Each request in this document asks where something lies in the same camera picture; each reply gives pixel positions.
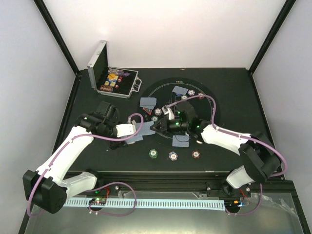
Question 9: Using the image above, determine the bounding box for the dealt card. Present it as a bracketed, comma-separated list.
[172, 86, 188, 95]
[172, 135, 190, 148]
[139, 97, 151, 107]

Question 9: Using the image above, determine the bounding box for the red triangular all-in marker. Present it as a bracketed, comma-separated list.
[143, 108, 153, 115]

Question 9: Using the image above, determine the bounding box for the blue white chip stack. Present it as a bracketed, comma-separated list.
[169, 152, 178, 161]

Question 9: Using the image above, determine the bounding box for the green poker chip stack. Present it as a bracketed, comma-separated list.
[149, 149, 158, 159]

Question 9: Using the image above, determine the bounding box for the blue white chip top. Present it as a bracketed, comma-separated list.
[188, 90, 195, 96]

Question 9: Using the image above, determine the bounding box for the brown poker chip stack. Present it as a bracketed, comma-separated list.
[192, 151, 200, 158]

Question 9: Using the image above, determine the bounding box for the blue backed card deck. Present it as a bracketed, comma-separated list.
[126, 135, 143, 145]

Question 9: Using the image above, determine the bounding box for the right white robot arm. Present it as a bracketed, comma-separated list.
[150, 117, 284, 196]

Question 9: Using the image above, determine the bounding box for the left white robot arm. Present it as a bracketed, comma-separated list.
[22, 111, 143, 217]

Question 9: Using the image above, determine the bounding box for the round black poker mat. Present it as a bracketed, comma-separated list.
[133, 78, 220, 153]

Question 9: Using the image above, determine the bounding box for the orange black chip roll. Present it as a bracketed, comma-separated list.
[101, 86, 114, 92]

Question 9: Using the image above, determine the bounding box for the open aluminium poker case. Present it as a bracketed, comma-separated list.
[87, 40, 142, 98]

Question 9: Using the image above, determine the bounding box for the yellow big blind button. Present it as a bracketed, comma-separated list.
[108, 74, 118, 80]

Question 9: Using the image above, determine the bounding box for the purple chip roll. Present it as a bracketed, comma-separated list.
[108, 68, 124, 76]

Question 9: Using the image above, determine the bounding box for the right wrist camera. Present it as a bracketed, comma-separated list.
[176, 101, 198, 122]

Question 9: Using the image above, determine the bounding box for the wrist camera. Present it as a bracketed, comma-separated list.
[96, 101, 120, 122]
[176, 101, 198, 122]

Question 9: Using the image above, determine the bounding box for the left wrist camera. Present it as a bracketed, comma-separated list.
[96, 101, 120, 122]

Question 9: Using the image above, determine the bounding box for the black aluminium rail base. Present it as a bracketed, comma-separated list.
[65, 170, 295, 198]

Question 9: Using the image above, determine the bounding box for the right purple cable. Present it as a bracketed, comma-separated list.
[162, 94, 288, 216]

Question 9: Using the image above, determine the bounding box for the purple cable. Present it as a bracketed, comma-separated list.
[162, 94, 288, 216]
[26, 113, 144, 217]

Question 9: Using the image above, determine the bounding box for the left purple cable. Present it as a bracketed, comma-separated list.
[26, 113, 144, 217]

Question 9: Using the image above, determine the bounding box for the white slotted cable duct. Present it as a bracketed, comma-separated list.
[64, 197, 225, 211]

